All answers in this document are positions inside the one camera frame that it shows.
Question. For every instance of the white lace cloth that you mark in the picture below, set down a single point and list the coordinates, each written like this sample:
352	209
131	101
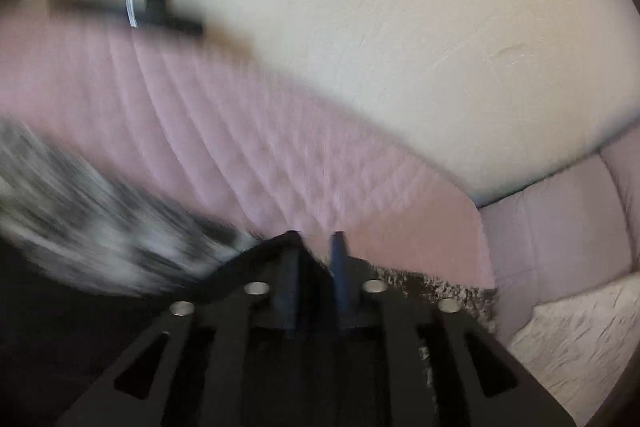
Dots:
575	347

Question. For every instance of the black and white patterned blanket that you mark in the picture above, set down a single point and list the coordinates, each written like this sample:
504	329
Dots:
75	227

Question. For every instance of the black garment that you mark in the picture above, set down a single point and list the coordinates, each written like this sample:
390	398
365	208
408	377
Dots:
75	332

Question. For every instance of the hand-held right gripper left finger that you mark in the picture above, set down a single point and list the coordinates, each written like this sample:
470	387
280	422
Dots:
287	292

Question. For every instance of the long black tool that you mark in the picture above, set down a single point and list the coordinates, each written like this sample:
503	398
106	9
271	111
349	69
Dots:
160	9

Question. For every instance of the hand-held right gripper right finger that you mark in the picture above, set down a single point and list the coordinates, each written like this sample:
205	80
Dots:
340	277

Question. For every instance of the pink padded sofa backrest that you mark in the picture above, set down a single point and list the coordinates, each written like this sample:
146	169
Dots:
560	232

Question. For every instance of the pink quilted mattress cover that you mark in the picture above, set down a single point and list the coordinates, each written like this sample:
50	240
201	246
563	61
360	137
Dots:
225	132

